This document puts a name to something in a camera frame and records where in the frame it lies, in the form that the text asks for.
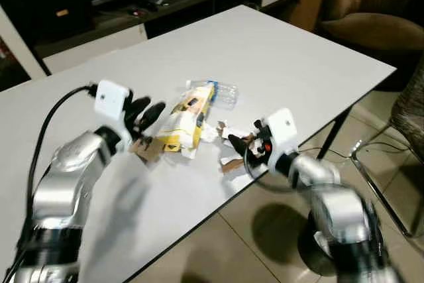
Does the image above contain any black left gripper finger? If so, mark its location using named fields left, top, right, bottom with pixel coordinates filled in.
left=130, top=96, right=152, bottom=126
left=139, top=101, right=167, bottom=133

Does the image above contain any black round rubbish bin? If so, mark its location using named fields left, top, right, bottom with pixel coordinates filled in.
left=297, top=208, right=373, bottom=278

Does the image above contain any small plain brown cardboard scrap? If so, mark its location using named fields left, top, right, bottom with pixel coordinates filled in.
left=220, top=156, right=247, bottom=175

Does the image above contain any crumpled white tissue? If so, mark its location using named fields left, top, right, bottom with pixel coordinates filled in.
left=201, top=119, right=231, bottom=143

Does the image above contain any brown cardboard scrap with print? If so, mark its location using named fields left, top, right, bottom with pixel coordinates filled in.
left=128, top=136, right=164, bottom=163

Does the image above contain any yellow white snack bag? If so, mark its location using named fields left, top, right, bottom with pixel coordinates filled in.
left=156, top=83, right=217, bottom=160

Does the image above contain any clear plastic bottle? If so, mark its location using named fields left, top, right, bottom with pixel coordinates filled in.
left=187, top=79, right=240, bottom=111

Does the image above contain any white cabinet door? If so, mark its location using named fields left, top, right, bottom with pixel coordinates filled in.
left=42, top=23, right=148, bottom=76

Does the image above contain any black table leg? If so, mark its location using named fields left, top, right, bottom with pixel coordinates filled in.
left=317, top=107, right=352, bottom=160

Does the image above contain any metal framed fabric chair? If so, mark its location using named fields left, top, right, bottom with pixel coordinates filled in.
left=349, top=54, right=424, bottom=239

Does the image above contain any white cabinet side panel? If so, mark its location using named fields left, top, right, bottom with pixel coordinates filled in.
left=0, top=5, right=48, bottom=82

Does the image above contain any brown upholstered armchair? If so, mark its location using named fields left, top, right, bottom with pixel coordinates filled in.
left=317, top=0, right=424, bottom=56

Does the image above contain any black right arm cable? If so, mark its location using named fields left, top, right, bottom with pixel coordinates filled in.
left=242, top=145, right=293, bottom=182

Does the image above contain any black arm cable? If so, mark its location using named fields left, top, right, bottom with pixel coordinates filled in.
left=25, top=84, right=99, bottom=231
left=242, top=145, right=293, bottom=182

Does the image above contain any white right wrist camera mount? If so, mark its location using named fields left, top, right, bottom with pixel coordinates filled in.
left=262, top=108, right=299, bottom=168

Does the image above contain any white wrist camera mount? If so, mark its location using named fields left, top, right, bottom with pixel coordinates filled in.
left=94, top=80, right=132, bottom=139
left=262, top=108, right=299, bottom=168

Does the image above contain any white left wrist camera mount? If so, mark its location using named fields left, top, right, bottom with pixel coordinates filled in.
left=94, top=80, right=132, bottom=139

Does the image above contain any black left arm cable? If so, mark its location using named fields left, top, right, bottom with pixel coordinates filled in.
left=25, top=84, right=99, bottom=231

